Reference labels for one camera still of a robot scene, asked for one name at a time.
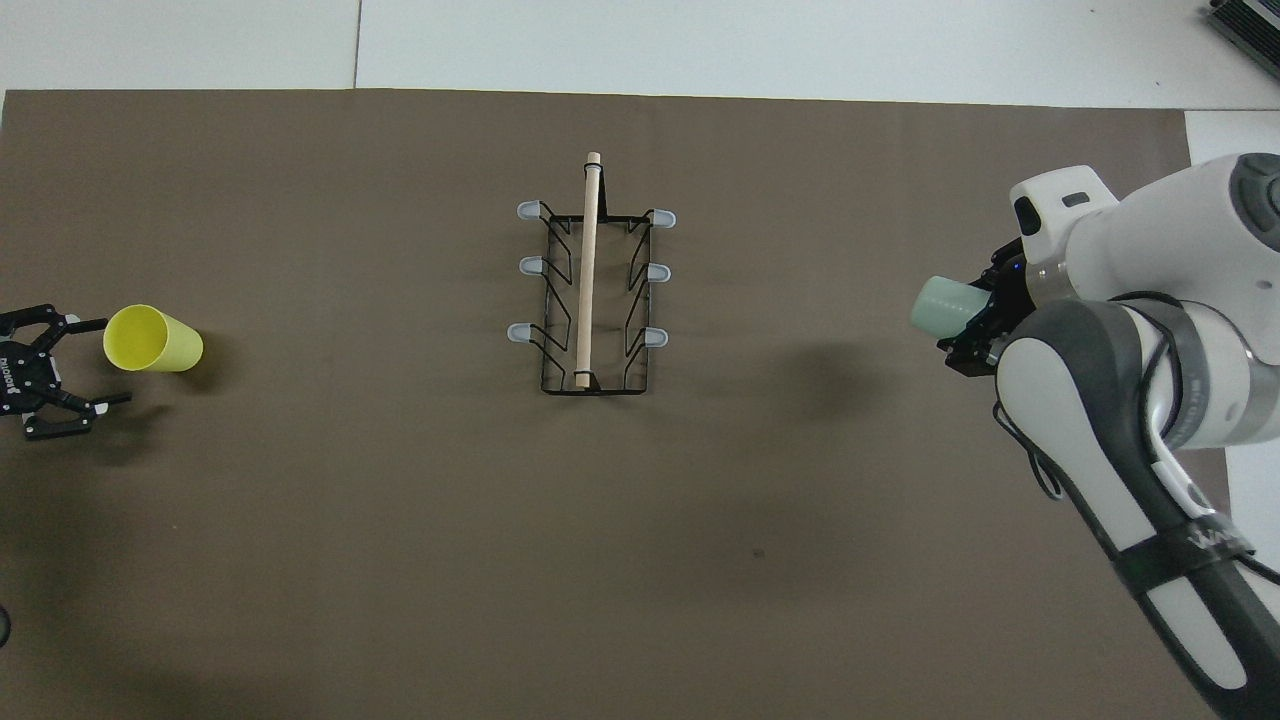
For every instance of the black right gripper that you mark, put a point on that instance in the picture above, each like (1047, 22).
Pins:
(1010, 295)

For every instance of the grey ribbed metal device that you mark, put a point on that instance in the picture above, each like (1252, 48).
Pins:
(1250, 20)

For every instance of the brown table mat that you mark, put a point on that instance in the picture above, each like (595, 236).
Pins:
(400, 550)

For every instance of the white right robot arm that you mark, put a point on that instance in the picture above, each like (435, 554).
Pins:
(1130, 250)

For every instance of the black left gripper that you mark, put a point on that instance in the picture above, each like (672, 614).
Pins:
(25, 375)

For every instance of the yellow plastic cup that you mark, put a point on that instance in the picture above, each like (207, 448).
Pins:
(175, 345)

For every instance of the green plastic cup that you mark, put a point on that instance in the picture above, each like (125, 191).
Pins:
(945, 305)

